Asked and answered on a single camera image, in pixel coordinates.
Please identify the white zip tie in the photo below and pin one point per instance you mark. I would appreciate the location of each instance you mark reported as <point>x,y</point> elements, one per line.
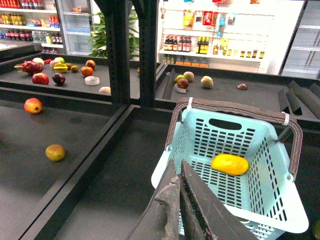
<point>189,104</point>
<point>286,118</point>

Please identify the brown basket handle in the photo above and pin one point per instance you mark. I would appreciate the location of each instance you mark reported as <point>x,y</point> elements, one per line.
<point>249,112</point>

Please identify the dark purple plum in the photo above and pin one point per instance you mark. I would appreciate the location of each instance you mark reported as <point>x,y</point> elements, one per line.
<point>58,78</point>

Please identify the yellow mango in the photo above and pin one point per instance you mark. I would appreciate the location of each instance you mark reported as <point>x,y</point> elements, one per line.
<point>230,164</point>

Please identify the brown kiwi fruit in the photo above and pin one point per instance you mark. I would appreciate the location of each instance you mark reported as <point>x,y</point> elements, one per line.
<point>55,152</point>

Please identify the red dragon fruit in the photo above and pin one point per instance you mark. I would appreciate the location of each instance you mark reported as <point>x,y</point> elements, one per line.
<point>30,67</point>

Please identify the tan pear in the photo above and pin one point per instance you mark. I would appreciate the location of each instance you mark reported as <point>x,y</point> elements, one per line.
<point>207,82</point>

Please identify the white zip tie left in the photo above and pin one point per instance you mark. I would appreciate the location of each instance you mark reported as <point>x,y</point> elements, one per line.
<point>189,104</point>

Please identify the red apple near front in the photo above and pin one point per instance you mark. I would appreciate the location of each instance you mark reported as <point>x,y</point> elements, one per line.
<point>33,106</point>

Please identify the yellow star fruit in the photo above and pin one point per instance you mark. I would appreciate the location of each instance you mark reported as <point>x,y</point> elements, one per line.
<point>60,68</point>

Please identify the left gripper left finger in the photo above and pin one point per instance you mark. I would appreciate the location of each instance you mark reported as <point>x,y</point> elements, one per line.
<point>160,220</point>

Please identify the red apple back tray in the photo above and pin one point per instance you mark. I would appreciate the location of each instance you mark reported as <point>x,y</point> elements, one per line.
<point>40,78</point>

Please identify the green potted plant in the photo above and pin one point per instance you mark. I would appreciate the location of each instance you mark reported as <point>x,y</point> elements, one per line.
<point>98,40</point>

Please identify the white grocery shelf unit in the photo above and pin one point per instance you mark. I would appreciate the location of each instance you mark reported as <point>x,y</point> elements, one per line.
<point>218,34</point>

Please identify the white round container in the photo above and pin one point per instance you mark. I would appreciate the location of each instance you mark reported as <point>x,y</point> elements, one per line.
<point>92,80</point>

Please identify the red apple on right tray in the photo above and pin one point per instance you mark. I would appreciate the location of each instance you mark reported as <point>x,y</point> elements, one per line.
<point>182,83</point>

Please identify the orange persimmon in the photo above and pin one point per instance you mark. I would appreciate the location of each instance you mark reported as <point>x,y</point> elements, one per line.
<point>87,71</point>

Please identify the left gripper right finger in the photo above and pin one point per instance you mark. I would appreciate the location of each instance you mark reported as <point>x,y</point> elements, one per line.
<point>204,216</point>

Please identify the white zip tie right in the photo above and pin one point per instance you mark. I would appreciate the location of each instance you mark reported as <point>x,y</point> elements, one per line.
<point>286,118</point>

